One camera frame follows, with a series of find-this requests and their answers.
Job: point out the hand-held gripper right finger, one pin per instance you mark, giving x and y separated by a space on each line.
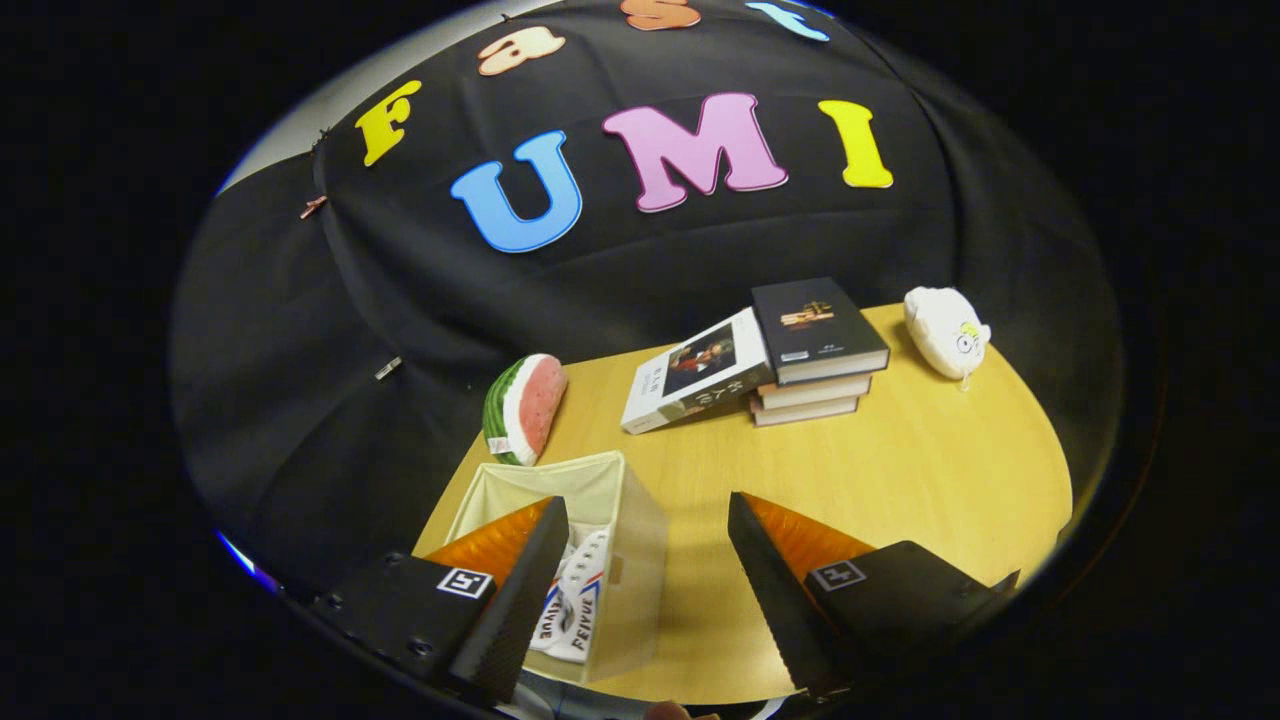
775 600

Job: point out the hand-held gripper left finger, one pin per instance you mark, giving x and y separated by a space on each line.
515 610

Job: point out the cream fabric storage box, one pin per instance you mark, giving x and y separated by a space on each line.
640 560

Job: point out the pale book with brown spine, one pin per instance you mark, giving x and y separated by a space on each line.
815 391
805 411

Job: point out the watermelon slice plush toy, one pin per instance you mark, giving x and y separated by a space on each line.
528 410

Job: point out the white portrait cover book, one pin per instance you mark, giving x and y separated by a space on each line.
700 375

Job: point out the black cover book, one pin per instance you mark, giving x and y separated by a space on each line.
815 325

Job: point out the white plush toy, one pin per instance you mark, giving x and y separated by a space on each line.
945 330

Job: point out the black backdrop cloth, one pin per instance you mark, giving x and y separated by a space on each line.
700 260

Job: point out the pink clothes peg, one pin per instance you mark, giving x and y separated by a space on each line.
313 206

